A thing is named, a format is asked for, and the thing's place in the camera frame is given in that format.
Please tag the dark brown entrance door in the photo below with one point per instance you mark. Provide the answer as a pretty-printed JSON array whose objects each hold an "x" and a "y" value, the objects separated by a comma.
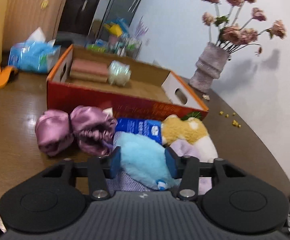
[{"x": 77, "y": 16}]

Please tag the red cardboard box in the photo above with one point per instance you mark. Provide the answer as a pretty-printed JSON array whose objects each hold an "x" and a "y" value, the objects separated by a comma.
[{"x": 151, "y": 93}]

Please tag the wire storage cart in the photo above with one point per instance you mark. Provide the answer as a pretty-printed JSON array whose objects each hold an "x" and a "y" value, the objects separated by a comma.
[{"x": 124, "y": 46}]

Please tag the lavender fuzzy headband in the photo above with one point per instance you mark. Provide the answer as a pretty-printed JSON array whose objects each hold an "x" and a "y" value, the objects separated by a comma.
[{"x": 190, "y": 154}]

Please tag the yellow white plush alpaca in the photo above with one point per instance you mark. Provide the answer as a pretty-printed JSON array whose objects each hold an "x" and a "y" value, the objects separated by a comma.
[{"x": 191, "y": 130}]

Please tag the blue tissue pack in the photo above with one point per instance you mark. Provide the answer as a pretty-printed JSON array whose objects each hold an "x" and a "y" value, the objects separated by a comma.
[{"x": 36, "y": 54}]

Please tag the grey refrigerator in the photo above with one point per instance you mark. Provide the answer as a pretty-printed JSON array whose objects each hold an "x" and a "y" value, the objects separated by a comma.
[{"x": 113, "y": 11}]

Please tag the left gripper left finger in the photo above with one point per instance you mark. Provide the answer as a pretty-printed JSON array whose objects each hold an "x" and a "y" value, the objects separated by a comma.
[{"x": 99, "y": 170}]

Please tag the pink textured vase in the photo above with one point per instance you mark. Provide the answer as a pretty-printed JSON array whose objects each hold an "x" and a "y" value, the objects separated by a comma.
[{"x": 209, "y": 66}]

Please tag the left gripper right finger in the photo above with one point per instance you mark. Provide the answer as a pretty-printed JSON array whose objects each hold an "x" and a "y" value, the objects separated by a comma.
[{"x": 187, "y": 169}]

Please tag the small blue tissue packet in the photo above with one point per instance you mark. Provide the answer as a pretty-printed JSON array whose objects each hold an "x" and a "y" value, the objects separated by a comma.
[{"x": 146, "y": 127}]

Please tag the pink ribbed suitcase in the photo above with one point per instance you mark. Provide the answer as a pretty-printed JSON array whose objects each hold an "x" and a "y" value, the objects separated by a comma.
[{"x": 23, "y": 17}]

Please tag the purple satin scrunchie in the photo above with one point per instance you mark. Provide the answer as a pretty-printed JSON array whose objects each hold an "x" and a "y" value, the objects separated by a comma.
[
  {"x": 94, "y": 130},
  {"x": 53, "y": 132}
]

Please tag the pink sponge block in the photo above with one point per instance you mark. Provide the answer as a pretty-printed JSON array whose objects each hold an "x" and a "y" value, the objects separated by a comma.
[{"x": 89, "y": 71}]

